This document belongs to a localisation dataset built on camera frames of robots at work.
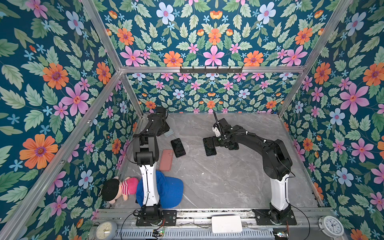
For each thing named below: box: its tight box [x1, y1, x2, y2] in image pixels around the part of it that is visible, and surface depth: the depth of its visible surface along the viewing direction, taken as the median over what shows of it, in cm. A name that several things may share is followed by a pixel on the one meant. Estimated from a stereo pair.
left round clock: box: [95, 220, 118, 240], surface depth 69 cm
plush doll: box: [101, 176, 139, 204], surface depth 79 cm
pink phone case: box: [159, 149, 174, 172], surface depth 98 cm
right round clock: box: [318, 215, 345, 238], surface depth 70 cm
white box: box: [211, 215, 243, 233], surface depth 69 cm
